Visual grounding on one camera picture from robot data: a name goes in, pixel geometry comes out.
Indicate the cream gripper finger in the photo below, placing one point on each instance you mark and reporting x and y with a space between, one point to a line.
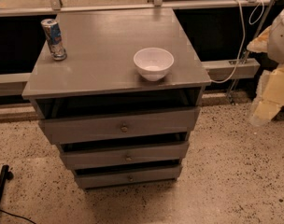
260 43
269 97

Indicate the grey top drawer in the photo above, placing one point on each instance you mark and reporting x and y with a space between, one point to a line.
105 127

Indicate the grey drawer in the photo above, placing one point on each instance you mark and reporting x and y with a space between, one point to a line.
112 156
129 177
105 127

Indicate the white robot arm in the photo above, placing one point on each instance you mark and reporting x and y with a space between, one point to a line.
275 50

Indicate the grey middle drawer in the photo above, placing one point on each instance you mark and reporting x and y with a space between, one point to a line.
112 156

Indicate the grey bottom drawer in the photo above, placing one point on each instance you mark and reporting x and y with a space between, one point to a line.
129 177

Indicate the grey wooden drawer cabinet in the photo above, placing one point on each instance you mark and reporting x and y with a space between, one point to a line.
98 76

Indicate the slanted metal pole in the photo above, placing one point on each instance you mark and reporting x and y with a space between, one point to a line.
259 13

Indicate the white bowl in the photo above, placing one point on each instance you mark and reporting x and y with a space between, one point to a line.
153 64

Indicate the silver blue drink can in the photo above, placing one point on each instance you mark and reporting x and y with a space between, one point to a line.
54 39

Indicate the black stand leg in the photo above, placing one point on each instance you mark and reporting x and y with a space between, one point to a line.
5 175

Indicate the metal railing frame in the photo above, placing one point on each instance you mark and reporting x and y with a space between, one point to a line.
21 37

